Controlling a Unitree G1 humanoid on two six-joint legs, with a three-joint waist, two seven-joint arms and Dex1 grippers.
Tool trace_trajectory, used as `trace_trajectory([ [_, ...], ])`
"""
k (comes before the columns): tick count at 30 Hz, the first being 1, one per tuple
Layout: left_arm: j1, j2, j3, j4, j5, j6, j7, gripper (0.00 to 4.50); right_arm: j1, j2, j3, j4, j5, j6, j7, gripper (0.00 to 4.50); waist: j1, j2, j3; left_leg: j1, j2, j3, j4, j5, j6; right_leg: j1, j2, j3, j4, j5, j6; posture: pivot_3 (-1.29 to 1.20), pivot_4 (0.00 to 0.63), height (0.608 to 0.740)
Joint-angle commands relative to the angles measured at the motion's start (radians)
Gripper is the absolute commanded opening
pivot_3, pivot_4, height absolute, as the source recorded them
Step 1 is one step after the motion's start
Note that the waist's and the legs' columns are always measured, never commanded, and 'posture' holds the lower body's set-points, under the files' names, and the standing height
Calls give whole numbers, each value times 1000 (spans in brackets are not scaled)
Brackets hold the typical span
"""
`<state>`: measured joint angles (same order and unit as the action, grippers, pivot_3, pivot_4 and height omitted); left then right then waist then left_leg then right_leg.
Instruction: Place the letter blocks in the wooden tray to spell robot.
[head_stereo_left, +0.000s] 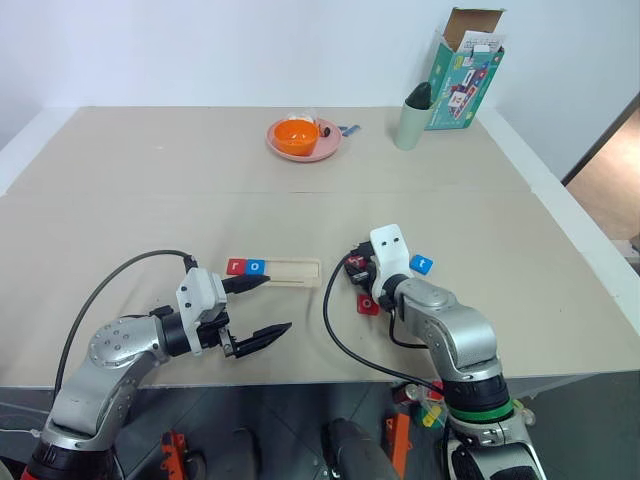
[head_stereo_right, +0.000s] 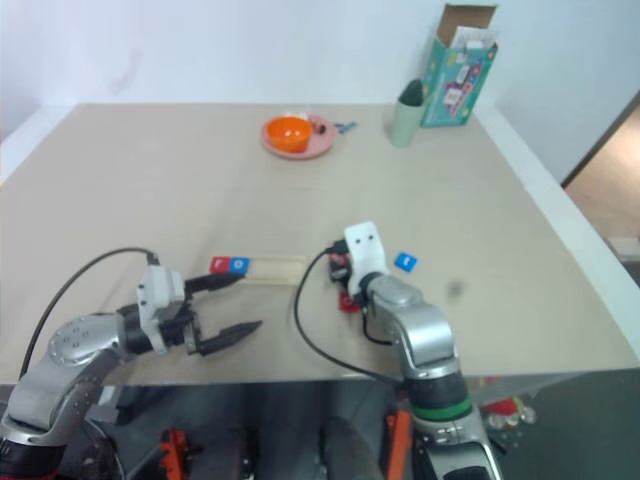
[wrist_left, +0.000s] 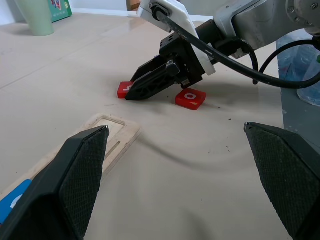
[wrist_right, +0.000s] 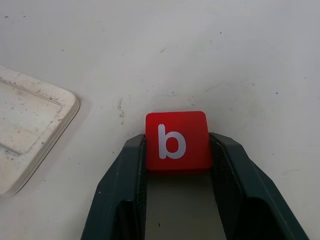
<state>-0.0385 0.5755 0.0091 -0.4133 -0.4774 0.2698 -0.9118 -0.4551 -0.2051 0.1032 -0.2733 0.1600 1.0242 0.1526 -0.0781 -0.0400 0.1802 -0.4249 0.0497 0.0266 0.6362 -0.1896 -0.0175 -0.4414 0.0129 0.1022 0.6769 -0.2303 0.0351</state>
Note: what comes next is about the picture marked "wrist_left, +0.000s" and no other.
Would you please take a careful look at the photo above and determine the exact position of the thick black cable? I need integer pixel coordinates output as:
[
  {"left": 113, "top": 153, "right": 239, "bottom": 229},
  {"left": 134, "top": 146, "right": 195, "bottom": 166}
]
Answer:
[{"left": 149, "top": 2, "right": 320, "bottom": 90}]

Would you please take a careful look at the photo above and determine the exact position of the red letter block o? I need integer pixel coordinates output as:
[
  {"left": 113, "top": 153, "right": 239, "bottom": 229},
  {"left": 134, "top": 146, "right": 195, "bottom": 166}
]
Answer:
[{"left": 174, "top": 87, "right": 207, "bottom": 111}]

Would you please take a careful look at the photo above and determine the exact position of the brown cardboard box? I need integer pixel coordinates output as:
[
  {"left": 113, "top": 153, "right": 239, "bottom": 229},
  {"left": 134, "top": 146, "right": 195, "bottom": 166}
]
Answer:
[{"left": 126, "top": 0, "right": 140, "bottom": 12}]

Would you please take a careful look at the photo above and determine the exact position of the blue letter block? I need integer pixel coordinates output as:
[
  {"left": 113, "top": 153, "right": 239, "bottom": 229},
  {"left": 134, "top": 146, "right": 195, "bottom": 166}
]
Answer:
[{"left": 0, "top": 179, "right": 33, "bottom": 225}]

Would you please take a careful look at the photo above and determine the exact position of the blue plastic bag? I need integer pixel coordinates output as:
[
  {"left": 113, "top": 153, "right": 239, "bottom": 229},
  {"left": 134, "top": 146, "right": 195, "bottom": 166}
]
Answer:
[{"left": 276, "top": 31, "right": 320, "bottom": 107}]

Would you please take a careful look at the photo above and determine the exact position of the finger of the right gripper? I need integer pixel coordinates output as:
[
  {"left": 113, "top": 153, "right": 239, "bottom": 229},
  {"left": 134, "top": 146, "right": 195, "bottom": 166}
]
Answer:
[
  {"left": 124, "top": 59, "right": 180, "bottom": 102},
  {"left": 130, "top": 56, "right": 168, "bottom": 83}
]

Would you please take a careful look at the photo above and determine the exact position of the thin black cable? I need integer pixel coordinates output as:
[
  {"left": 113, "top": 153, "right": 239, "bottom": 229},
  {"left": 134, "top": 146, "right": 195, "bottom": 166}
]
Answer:
[{"left": 212, "top": 37, "right": 320, "bottom": 86}]

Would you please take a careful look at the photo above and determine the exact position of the pale green vase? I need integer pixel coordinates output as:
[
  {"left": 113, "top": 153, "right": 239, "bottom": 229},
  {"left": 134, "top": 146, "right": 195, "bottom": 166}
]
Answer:
[{"left": 13, "top": 0, "right": 55, "bottom": 37}]

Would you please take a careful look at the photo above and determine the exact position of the wooden letter tray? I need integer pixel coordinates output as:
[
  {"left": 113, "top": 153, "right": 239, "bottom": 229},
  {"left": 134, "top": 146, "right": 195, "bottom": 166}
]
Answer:
[{"left": 0, "top": 112, "right": 142, "bottom": 201}]

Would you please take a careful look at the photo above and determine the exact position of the green printed box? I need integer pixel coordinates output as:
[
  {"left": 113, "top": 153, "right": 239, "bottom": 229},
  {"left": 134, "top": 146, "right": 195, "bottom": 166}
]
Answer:
[{"left": 47, "top": 0, "right": 73, "bottom": 24}]

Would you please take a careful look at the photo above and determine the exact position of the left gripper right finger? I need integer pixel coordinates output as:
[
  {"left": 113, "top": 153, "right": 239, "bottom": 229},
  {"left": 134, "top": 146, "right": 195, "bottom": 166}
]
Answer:
[{"left": 243, "top": 121, "right": 320, "bottom": 240}]

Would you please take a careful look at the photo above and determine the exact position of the red letter block b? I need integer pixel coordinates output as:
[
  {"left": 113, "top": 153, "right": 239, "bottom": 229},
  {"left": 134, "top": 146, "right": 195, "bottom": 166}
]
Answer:
[{"left": 116, "top": 81, "right": 136, "bottom": 100}]

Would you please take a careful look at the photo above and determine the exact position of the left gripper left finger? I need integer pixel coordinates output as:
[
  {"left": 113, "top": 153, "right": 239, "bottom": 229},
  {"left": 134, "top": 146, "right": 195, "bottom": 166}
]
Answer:
[{"left": 0, "top": 125, "right": 110, "bottom": 240}]

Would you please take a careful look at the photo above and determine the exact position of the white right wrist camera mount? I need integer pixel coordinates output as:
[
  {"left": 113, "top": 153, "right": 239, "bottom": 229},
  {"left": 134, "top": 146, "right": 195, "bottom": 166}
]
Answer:
[{"left": 136, "top": 0, "right": 217, "bottom": 76}]

